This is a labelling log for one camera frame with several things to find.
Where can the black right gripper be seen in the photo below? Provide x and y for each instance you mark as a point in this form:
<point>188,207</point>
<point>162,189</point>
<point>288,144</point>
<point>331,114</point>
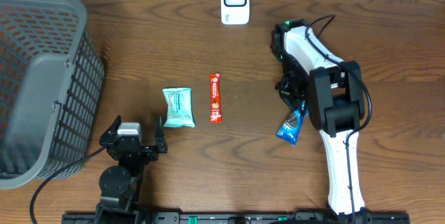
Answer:
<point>298,95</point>

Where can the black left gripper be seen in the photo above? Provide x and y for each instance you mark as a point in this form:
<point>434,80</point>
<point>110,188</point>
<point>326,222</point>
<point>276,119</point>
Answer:
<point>150,154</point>

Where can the blue Oreo cookie pack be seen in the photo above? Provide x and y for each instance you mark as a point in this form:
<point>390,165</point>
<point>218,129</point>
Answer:
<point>290,129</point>

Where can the mint green wipes pack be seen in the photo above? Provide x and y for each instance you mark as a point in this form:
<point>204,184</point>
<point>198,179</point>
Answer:
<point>179,103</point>

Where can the red coffee stick sachet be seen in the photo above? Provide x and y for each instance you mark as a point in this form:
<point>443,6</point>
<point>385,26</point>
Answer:
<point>215,103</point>

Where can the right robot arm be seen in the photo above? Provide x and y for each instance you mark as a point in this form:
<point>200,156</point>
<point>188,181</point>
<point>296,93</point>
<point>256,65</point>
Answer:
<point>330,91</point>

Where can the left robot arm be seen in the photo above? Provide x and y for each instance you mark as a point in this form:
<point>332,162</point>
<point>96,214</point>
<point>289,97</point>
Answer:
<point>121,184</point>

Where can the white barcode scanner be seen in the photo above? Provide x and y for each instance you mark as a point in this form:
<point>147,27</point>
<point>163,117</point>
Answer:
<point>235,12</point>

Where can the grey plastic basket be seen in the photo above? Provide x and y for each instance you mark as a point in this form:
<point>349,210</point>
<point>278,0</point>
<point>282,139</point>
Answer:
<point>51,83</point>

